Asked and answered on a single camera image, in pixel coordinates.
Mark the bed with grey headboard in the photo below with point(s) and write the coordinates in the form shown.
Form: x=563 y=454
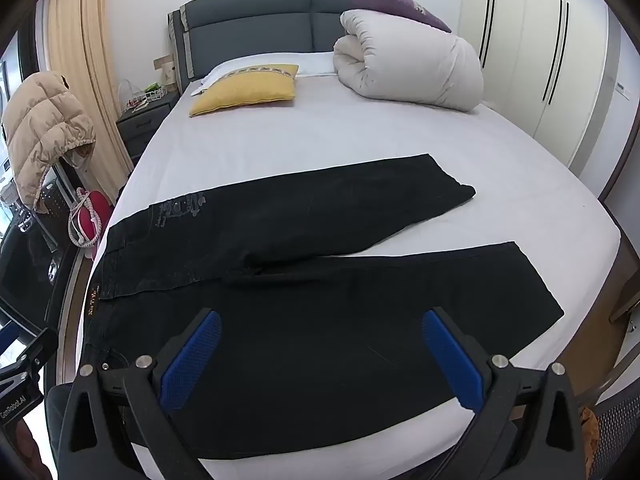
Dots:
x=300 y=135

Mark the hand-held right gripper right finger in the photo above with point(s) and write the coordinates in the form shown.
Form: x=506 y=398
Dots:
x=450 y=355

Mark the black perforated chair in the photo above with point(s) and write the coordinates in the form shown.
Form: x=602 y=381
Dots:
x=55 y=195

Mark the white pillow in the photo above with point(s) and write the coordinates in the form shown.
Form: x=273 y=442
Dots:
x=310 y=62

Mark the black pants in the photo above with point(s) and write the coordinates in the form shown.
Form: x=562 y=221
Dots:
x=325 y=340

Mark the white wardrobe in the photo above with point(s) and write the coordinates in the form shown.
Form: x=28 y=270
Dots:
x=525 y=60

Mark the rolled white duvet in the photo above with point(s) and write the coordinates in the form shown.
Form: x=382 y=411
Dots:
x=410 y=65

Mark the dark grey nightstand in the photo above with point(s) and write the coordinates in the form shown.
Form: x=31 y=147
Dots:
x=145 y=120

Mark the beige curtain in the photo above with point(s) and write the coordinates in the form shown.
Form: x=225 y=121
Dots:
x=90 y=60

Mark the black mesh chair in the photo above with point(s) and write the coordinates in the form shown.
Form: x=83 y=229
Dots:
x=620 y=425

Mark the purple pillow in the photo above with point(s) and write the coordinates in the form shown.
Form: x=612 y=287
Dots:
x=395 y=5

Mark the beige puffer jacket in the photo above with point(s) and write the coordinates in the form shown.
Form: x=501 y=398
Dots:
x=45 y=130

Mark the pink bag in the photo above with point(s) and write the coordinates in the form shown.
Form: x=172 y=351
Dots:
x=95 y=215

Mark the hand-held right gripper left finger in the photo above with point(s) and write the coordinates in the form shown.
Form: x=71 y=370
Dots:
x=192 y=360

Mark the light wooden board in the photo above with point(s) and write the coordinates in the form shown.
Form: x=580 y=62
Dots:
x=164 y=70

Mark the yellow pillow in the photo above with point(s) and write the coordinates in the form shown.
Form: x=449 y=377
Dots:
x=245 y=92

